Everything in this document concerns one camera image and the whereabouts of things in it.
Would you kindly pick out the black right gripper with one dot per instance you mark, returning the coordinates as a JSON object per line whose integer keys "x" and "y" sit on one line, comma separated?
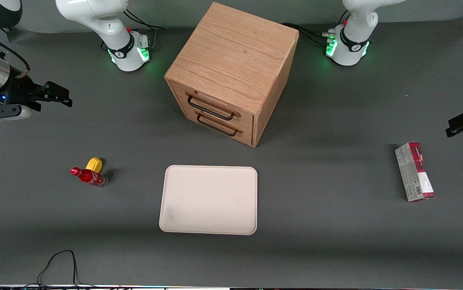
{"x": 17, "y": 92}

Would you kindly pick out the small red coke bottle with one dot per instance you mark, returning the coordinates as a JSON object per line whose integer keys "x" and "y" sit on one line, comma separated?
{"x": 91, "y": 178}

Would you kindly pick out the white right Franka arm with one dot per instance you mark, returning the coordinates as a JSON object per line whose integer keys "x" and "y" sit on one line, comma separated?
{"x": 114, "y": 28}

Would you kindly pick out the beige plastic tray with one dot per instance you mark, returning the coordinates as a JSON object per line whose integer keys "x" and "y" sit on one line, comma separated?
{"x": 215, "y": 197}

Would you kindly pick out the grey and red carton box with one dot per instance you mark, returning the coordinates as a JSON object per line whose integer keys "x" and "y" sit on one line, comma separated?
{"x": 414, "y": 173}

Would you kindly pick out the yellow plastic lemon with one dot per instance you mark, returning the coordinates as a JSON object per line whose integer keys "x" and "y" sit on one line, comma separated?
{"x": 94, "y": 164}

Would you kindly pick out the wooden two-drawer cabinet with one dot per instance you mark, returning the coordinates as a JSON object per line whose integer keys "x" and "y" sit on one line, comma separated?
{"x": 235, "y": 56}

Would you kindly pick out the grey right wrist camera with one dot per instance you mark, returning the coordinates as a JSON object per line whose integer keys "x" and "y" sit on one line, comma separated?
{"x": 2, "y": 114}

